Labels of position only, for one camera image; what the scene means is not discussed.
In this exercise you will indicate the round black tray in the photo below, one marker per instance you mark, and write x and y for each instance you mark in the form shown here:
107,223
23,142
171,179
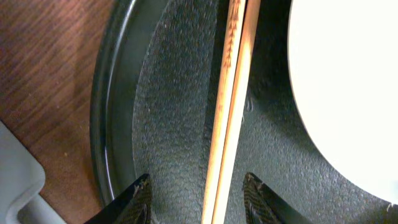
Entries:
152,111

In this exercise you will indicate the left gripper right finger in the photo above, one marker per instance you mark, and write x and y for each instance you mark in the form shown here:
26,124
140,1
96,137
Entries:
264,206

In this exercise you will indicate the grey plate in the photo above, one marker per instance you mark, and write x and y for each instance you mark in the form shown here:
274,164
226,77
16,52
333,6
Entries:
343,72

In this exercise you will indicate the wooden chopstick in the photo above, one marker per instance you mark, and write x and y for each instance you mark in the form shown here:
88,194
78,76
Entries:
236,108
234,23

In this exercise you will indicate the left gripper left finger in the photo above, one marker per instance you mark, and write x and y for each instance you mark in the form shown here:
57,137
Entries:
132,206

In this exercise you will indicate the grey dishwasher rack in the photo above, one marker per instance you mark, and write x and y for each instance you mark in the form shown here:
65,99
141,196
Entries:
22,179

